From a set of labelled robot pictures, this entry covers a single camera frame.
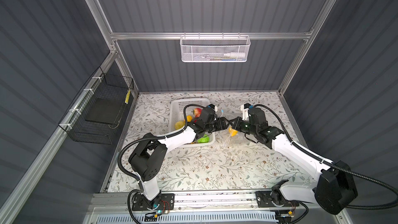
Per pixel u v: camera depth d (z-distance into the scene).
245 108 0.75
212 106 0.81
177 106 1.04
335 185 0.40
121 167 0.45
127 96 0.83
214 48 1.23
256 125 0.62
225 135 0.94
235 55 0.92
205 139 0.87
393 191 0.37
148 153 0.52
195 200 0.75
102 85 0.81
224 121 0.78
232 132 0.84
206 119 0.68
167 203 0.72
